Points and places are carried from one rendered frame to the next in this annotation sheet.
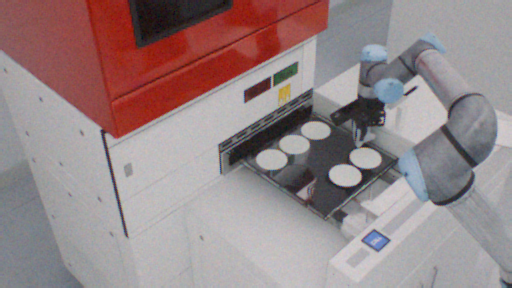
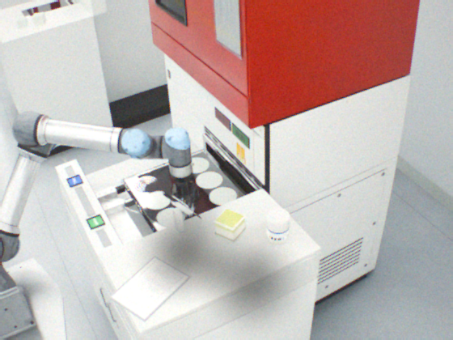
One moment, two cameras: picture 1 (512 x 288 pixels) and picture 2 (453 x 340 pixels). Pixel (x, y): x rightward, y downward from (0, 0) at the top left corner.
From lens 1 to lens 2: 2.54 m
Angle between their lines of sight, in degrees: 77
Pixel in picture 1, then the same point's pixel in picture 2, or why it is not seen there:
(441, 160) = not seen: hidden behind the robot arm
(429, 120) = (179, 255)
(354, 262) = (68, 169)
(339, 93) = (251, 203)
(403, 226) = (76, 197)
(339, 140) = (202, 207)
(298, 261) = (112, 180)
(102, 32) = not seen: outside the picture
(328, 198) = (138, 185)
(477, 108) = (27, 114)
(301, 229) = not seen: hidden behind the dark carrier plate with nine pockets
